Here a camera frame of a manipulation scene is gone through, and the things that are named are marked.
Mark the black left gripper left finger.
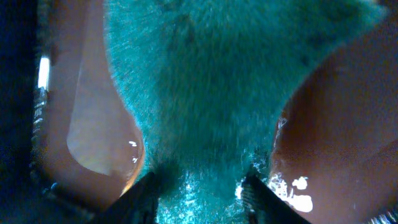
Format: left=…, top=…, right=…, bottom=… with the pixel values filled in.
left=93, top=172, right=159, bottom=224

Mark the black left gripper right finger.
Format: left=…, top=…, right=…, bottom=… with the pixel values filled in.
left=241, top=174, right=310, bottom=224

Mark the green yellow sponge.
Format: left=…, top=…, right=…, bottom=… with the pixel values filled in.
left=104, top=0, right=388, bottom=223

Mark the rectangular black water tray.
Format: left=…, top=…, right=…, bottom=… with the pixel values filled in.
left=1, top=1, right=397, bottom=223

